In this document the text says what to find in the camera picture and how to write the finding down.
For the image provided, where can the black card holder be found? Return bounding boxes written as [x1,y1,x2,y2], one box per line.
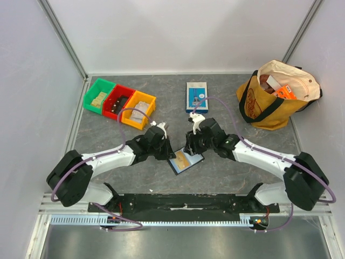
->
[168,148,205,175]

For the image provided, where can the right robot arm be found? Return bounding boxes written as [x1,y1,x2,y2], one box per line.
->
[184,113,329,213]

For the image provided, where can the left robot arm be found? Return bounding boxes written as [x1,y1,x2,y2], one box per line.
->
[46,122,176,212]

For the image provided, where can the plastic bags in yellow bin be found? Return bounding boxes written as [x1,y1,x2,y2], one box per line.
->
[130,101,149,123]

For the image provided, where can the yellow plastic bin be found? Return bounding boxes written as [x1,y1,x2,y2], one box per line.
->
[121,91,156,130]

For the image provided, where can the blue white box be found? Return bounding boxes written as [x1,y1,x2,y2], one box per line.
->
[185,82,208,113]

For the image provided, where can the black parts in red bin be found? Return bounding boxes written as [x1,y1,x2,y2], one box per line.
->
[111,95,129,114]

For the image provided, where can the red plastic bin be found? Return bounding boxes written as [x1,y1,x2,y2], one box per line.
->
[102,84,135,120]

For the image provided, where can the yellow canvas tote bag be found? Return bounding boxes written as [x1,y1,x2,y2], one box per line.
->
[236,60,322,131]

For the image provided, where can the tan blocks in green bin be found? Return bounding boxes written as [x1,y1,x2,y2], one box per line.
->
[91,92,107,108]

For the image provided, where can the green plastic bin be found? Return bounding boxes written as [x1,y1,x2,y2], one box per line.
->
[83,78,116,114]

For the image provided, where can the orange box in bag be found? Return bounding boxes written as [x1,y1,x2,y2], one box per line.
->
[272,85,297,100]

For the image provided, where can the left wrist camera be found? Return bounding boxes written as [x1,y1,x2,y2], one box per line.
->
[150,121,168,133]

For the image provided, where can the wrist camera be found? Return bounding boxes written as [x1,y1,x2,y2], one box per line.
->
[188,112,205,135]
[150,121,168,133]

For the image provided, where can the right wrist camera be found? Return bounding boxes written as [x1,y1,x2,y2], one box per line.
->
[188,112,205,135]

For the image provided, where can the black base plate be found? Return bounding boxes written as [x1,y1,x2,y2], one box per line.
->
[104,194,280,222]

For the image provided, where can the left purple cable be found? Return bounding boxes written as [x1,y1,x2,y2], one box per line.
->
[50,107,157,233]

